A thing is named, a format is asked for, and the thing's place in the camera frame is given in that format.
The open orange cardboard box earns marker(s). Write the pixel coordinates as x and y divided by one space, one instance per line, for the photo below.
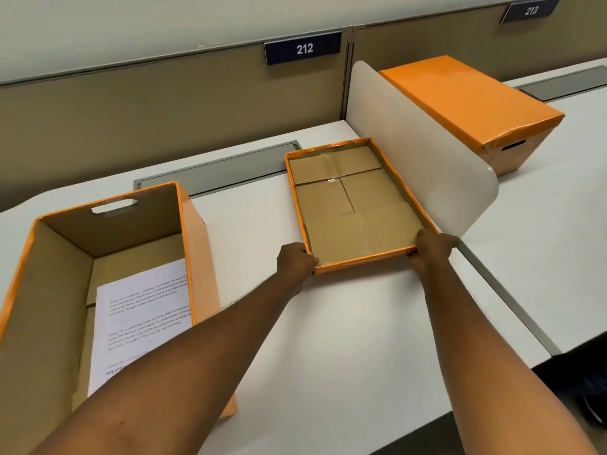
85 298

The beige partition panel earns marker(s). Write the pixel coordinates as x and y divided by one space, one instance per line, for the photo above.
166 118
474 42

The person's right forearm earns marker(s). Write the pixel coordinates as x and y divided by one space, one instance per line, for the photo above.
488 364

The orange cardboard box lid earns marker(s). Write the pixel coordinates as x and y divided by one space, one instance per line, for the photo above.
353 208

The person's right fingers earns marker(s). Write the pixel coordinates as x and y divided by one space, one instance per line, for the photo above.
417 248

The person's left hand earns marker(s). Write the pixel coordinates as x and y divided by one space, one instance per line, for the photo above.
294 265

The closed orange cardboard box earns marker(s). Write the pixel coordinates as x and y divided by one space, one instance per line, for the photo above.
479 106

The dark blue number sign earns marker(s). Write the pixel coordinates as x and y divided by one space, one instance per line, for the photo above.
531 10
302 47

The person's right hand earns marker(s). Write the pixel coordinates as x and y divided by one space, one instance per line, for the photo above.
434 253

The person's left fingers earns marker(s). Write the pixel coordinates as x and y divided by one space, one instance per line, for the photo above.
310 262

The person's left forearm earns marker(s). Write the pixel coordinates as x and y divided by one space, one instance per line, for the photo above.
156 379

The white desk divider panel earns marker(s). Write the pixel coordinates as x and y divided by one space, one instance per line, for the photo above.
422 146

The printed white paper sheet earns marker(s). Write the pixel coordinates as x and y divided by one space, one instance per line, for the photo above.
137 322

